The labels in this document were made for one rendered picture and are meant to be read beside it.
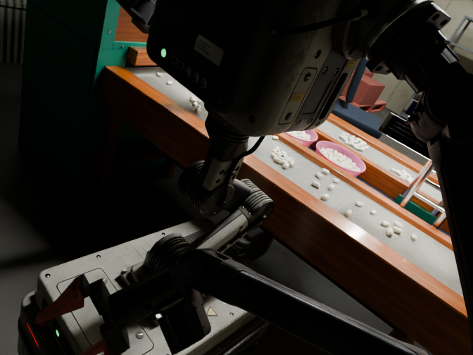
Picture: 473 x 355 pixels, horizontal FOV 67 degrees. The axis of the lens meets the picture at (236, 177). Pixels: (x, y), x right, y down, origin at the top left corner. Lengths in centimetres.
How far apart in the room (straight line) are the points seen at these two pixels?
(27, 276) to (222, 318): 92
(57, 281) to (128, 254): 23
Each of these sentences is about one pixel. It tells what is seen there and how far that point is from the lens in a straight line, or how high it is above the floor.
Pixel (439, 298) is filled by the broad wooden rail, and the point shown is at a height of 76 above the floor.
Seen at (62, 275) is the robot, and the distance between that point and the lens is 117.
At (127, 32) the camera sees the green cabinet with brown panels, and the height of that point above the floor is 92.
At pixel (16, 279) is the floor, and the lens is 177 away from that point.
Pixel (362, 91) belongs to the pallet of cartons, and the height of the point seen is 36.
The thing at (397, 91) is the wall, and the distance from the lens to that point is 770.
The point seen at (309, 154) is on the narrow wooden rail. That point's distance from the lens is 168.
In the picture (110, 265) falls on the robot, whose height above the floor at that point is 47.
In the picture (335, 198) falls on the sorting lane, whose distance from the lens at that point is 148.
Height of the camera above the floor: 138
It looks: 30 degrees down
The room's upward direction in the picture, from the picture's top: 24 degrees clockwise
